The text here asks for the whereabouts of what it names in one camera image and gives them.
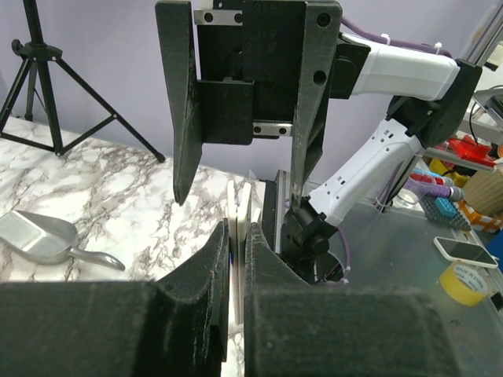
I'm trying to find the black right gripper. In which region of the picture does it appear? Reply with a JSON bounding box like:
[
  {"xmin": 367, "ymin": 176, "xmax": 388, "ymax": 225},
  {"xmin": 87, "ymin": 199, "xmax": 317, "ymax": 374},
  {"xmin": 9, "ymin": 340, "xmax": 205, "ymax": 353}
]
[{"xmin": 155, "ymin": 0, "xmax": 345, "ymax": 215}]

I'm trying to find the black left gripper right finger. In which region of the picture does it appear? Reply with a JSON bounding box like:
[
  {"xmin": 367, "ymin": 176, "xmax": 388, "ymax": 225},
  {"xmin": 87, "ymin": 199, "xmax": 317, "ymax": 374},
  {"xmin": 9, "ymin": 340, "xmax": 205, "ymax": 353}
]
[{"xmin": 244, "ymin": 224, "xmax": 461, "ymax": 376}]

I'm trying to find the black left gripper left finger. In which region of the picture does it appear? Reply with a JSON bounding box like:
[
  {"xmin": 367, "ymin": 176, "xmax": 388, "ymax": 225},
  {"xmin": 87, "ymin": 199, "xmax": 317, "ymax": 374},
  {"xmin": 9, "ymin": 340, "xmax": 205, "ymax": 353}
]
[{"xmin": 1, "ymin": 221, "xmax": 229, "ymax": 376}]

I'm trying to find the metal litter scoop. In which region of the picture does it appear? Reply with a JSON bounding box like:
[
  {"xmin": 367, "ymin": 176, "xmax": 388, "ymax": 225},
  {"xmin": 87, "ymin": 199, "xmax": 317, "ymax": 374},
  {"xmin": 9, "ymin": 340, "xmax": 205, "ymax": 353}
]
[{"xmin": 1, "ymin": 210, "xmax": 125, "ymax": 271}]

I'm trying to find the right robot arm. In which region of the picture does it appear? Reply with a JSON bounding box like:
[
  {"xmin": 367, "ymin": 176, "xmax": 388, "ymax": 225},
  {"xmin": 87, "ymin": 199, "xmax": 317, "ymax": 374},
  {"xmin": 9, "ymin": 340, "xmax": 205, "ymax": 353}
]
[{"xmin": 155, "ymin": 1, "xmax": 482, "ymax": 283}]

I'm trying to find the red plastic box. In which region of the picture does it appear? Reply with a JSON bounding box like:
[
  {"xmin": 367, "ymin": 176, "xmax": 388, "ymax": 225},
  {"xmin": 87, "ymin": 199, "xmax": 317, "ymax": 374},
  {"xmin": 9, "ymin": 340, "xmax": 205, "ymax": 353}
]
[{"xmin": 447, "ymin": 135, "xmax": 495, "ymax": 167}]

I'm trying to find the yellow tape roll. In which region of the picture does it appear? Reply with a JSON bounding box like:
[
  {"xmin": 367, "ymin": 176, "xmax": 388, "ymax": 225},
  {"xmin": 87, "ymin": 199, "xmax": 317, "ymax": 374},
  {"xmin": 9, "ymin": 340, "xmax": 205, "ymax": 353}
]
[{"xmin": 439, "ymin": 262, "xmax": 491, "ymax": 307}]

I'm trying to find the white smartphone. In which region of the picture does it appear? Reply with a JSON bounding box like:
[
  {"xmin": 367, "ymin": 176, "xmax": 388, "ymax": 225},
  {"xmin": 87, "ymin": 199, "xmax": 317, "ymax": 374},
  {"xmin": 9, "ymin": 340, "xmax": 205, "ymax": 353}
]
[{"xmin": 433, "ymin": 236, "xmax": 498, "ymax": 269}]

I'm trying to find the purple marker pen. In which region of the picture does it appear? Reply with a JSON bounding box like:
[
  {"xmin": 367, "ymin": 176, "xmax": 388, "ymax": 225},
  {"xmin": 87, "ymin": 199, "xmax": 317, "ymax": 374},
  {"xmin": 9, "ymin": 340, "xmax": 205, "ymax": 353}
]
[{"xmin": 405, "ymin": 174, "xmax": 464, "ymax": 202}]

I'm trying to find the blue toy brick block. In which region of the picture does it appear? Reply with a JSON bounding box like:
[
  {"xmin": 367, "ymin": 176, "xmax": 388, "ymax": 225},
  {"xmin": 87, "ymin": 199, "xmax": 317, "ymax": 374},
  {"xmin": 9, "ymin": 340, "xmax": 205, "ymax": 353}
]
[{"xmin": 419, "ymin": 196, "xmax": 472, "ymax": 232}]

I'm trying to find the black music stand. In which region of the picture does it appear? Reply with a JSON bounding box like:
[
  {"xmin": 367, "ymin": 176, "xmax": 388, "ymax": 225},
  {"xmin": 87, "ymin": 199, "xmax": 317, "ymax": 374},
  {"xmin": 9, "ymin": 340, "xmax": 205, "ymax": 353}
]
[{"xmin": 1, "ymin": 1, "xmax": 173, "ymax": 156}]

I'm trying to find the beige ribbed cup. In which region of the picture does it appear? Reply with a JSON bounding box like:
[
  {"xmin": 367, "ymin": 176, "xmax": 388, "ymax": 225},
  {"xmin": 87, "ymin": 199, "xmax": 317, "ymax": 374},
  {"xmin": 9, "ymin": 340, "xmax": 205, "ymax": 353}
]
[{"xmin": 463, "ymin": 169, "xmax": 502, "ymax": 216}]

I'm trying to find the aluminium frame rail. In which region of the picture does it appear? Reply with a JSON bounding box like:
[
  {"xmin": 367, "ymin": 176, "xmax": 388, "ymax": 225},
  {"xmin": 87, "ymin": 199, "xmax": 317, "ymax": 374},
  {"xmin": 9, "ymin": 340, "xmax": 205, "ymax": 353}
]
[{"xmin": 461, "ymin": 1, "xmax": 502, "ymax": 67}]

